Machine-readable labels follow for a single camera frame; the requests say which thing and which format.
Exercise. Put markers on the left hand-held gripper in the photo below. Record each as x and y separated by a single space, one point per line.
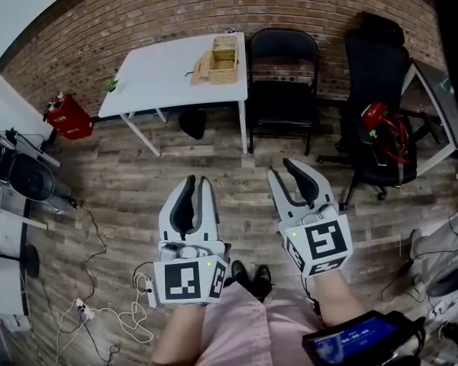
183 284

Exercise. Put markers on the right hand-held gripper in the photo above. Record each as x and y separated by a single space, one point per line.
324 242

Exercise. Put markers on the wicker tissue box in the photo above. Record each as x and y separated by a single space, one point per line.
223 72

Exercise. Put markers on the person's left forearm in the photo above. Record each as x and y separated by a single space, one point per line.
179 334

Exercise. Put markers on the person's right forearm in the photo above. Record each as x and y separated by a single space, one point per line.
337 299

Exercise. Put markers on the red toolbox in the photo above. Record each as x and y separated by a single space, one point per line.
70 122

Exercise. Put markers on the black shoe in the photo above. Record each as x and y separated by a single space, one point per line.
238 273
262 280

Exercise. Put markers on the black folding chair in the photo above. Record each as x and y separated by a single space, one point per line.
284 113

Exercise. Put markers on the person's pink trousers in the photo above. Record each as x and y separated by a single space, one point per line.
244 334

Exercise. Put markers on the white table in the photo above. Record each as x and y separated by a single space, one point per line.
156 78

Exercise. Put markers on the black office chair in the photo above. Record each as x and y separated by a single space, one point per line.
378 74

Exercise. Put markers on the black device with blue screen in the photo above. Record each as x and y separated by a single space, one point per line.
358 338

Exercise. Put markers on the small green plant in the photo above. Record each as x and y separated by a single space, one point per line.
110 85

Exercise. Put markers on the black round fan head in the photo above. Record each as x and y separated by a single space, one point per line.
32 177

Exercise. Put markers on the black round stand base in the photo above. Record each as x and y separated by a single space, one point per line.
32 261

